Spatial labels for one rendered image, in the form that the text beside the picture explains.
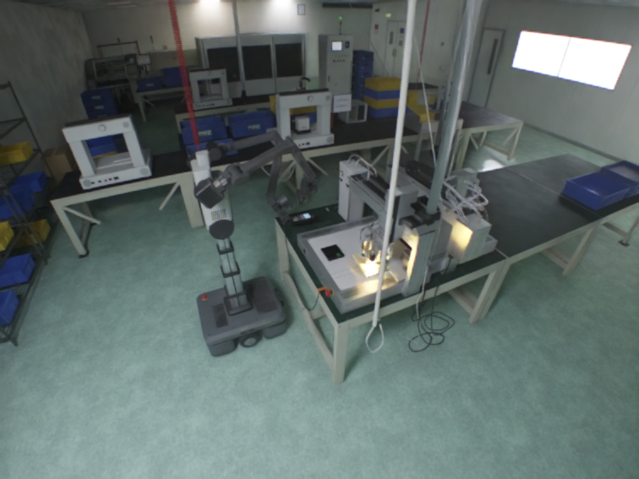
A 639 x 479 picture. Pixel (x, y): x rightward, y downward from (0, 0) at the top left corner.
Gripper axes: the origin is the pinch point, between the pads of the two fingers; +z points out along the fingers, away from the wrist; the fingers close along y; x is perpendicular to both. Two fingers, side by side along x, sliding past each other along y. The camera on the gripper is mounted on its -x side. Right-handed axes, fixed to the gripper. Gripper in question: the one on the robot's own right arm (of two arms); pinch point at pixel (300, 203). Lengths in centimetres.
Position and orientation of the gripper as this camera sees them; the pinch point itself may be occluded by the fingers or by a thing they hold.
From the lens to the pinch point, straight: 234.6
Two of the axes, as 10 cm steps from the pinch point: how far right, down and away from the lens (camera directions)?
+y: -4.1, -5.5, 7.3
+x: -8.8, 0.3, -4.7
